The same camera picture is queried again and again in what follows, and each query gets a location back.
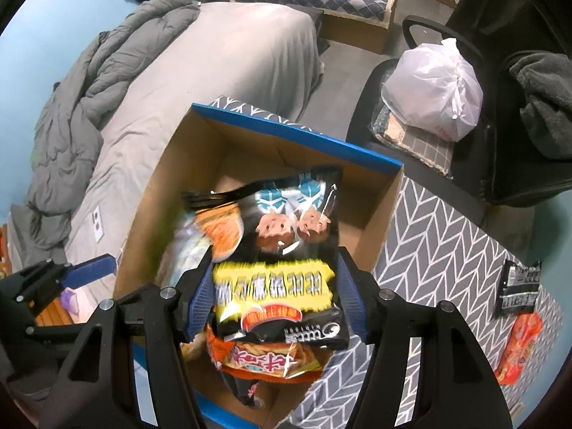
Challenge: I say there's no dark grey fleece blanket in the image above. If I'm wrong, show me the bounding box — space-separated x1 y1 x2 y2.
509 51 572 162

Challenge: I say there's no purple cloth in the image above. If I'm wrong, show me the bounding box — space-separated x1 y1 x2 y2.
60 288 82 314

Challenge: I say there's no black office chair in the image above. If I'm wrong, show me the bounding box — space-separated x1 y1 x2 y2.
346 0 572 208

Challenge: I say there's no red orange snack packet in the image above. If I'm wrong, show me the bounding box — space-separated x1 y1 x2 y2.
495 313 543 385

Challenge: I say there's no dark pink printed packet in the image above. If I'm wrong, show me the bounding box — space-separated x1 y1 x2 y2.
228 375 265 408

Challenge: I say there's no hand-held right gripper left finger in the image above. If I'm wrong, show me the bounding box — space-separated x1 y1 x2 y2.
38 259 215 429

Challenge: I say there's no small black silver snack packet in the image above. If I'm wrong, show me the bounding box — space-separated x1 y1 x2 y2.
494 259 542 320

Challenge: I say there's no grey comforter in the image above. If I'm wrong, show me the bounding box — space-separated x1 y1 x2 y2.
9 0 202 251

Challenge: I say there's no grey bed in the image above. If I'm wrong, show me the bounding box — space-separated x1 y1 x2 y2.
63 2 325 305

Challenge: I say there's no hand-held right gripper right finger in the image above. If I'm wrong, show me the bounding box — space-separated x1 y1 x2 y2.
337 247 512 429

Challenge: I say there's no white plastic bag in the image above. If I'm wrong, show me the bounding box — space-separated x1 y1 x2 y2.
381 38 484 142

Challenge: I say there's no large black yellow snack bag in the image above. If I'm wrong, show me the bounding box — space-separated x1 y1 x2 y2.
181 165 349 351

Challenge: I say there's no blue cardboard box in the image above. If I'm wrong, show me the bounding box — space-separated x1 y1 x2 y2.
112 103 405 429

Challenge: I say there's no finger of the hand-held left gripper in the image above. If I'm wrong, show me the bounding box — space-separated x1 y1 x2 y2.
24 315 97 350
9 254 119 318

